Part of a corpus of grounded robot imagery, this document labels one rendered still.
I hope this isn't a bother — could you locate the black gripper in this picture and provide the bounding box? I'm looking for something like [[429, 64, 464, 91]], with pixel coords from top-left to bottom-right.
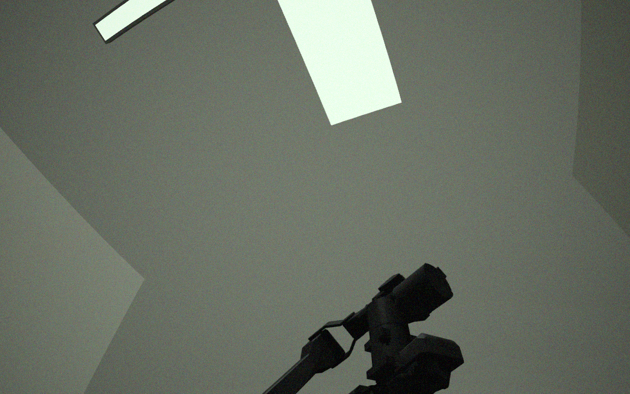
[[349, 323, 464, 394]]

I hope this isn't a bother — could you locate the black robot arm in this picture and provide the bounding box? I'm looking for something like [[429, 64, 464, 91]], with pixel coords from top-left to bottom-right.
[[262, 263, 453, 394]]

